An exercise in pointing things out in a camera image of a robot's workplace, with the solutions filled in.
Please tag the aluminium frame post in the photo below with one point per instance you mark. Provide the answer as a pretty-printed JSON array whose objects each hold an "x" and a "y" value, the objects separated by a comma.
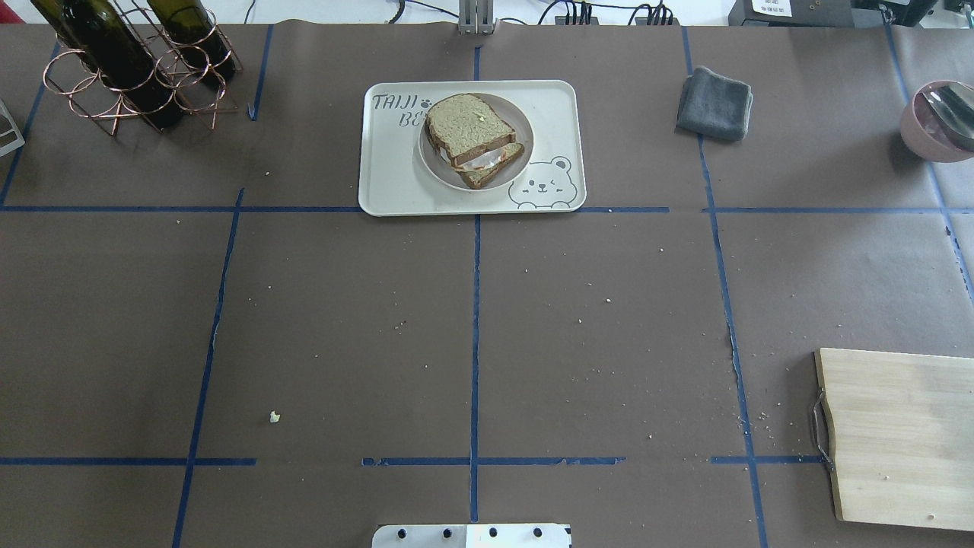
[{"x": 476, "y": 17}]

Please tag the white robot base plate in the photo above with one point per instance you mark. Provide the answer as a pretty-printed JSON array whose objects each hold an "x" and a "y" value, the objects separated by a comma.
[{"x": 473, "y": 535}]

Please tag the fried egg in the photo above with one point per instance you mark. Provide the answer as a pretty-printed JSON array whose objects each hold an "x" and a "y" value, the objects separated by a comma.
[{"x": 485, "y": 161}]

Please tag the grey folded cloth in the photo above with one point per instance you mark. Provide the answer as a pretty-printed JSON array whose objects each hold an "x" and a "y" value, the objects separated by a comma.
[{"x": 715, "y": 105}]

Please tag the copper wire bottle rack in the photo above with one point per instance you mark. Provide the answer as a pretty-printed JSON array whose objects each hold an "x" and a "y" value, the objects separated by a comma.
[{"x": 68, "y": 76}]

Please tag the metal scoop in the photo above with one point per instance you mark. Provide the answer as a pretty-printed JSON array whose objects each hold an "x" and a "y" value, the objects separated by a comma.
[{"x": 952, "y": 104}]

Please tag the pink bowl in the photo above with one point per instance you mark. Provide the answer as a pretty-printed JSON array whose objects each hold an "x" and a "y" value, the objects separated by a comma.
[{"x": 922, "y": 132}]

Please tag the dark green wine bottle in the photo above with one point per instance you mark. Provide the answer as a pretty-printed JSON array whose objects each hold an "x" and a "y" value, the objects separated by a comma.
[{"x": 124, "y": 63}]

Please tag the cream bear serving tray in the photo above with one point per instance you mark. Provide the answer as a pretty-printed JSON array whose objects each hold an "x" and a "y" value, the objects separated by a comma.
[{"x": 393, "y": 183}]

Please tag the bread slice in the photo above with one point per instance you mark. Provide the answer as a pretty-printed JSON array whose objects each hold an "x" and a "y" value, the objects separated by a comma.
[
  {"x": 476, "y": 180},
  {"x": 465, "y": 127}
]

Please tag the wooden cutting board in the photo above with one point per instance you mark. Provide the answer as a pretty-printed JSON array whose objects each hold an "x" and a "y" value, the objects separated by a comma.
[{"x": 899, "y": 437}]

